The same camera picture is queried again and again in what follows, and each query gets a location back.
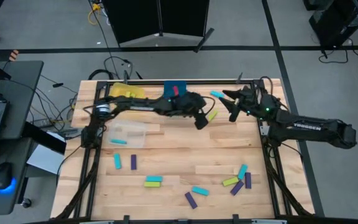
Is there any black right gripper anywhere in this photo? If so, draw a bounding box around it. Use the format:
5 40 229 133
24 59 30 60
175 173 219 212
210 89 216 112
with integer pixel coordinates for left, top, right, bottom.
218 84 281 123

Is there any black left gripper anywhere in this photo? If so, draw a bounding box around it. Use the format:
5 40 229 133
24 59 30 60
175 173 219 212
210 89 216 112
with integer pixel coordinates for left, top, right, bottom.
178 91 210 131

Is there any blue plastic bin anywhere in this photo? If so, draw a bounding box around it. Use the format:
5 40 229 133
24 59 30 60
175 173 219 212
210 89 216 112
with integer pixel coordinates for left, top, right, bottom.
163 80 188 100

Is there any silver mounting plate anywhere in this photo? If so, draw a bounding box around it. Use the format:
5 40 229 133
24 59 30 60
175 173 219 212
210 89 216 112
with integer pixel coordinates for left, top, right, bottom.
259 120 270 137

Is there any clear plastic bin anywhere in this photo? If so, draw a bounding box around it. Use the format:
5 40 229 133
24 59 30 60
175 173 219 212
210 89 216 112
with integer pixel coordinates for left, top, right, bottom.
106 119 148 149

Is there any yellow plastic bin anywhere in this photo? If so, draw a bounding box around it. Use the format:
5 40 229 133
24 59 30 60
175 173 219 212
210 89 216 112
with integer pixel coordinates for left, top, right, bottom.
108 82 146 100

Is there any black folding divider screen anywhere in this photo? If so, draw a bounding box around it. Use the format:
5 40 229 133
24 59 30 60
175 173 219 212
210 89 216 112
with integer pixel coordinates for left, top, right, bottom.
101 0 216 53

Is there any black equipment cart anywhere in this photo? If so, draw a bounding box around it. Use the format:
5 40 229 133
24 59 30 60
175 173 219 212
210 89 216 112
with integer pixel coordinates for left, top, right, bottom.
308 0 358 48

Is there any grey power strip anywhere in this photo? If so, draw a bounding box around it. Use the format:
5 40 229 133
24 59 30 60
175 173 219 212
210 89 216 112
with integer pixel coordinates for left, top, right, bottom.
32 117 55 129

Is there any dark grey desk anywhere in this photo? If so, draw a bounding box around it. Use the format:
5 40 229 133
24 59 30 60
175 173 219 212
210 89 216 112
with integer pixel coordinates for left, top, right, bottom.
0 60 45 216

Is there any black computer mouse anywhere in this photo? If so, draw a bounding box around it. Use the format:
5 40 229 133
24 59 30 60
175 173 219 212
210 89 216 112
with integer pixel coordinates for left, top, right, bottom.
0 161 14 190

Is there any black aluminium table frame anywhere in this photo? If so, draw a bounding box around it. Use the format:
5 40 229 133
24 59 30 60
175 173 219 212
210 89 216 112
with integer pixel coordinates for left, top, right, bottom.
50 78 316 224

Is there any thin black cable loop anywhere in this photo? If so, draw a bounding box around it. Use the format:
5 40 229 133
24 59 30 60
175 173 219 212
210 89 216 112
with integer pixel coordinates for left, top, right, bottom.
103 55 134 79

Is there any thick black coiled cable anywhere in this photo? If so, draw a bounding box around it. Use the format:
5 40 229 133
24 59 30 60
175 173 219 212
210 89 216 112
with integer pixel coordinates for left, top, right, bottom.
88 68 115 81

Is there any black cable with plug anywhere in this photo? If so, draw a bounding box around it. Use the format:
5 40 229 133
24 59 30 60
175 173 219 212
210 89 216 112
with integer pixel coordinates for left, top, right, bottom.
318 37 358 65

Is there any long black floor cable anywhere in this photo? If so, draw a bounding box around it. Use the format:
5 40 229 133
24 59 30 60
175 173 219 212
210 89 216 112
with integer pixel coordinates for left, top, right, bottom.
87 0 119 80

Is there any yellow cable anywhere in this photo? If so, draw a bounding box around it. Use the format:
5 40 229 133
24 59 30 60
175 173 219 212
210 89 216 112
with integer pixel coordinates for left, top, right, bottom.
87 2 105 26

